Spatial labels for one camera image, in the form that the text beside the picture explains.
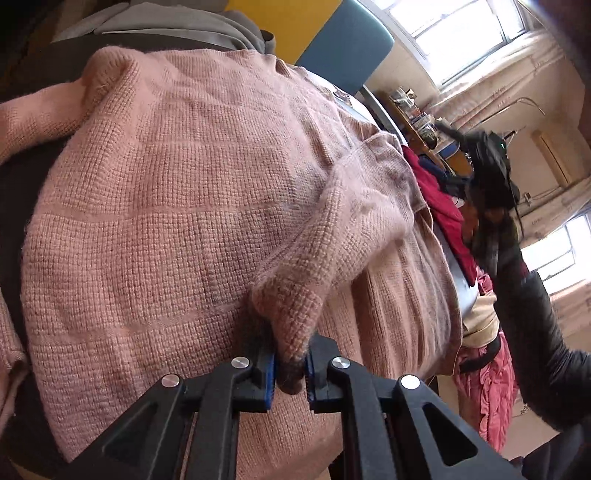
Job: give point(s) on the person's right forearm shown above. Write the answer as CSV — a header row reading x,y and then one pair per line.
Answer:
x,y
545,332

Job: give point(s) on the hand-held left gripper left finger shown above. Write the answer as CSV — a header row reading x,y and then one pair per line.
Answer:
x,y
267,383

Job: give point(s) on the grey yellow blue sofa chair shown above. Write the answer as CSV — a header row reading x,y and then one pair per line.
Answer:
x,y
341,41

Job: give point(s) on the pink knitted sweater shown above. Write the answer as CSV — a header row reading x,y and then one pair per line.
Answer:
x,y
175,194

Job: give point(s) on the cream garment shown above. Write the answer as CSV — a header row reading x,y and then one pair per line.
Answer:
x,y
480,323

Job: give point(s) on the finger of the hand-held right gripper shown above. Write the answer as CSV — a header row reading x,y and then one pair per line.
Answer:
x,y
452,131

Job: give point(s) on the pink ruffled garment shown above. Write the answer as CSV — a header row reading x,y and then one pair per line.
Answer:
x,y
489,401

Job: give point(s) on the wooden shelf with small items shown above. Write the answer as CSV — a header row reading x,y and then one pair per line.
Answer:
x,y
415,115

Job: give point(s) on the grey hoodie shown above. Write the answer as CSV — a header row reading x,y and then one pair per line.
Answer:
x,y
184,21

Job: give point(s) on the dark red garment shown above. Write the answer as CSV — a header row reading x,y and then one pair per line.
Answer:
x,y
445,217

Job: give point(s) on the white deer-print cushion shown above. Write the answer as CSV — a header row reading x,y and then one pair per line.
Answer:
x,y
344,99

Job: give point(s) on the bright window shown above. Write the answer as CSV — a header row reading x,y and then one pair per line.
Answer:
x,y
452,32
561,251

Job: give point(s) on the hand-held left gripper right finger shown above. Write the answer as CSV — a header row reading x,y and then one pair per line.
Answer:
x,y
310,383

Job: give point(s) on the white wall air conditioner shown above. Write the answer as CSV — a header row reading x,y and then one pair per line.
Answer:
x,y
551,157

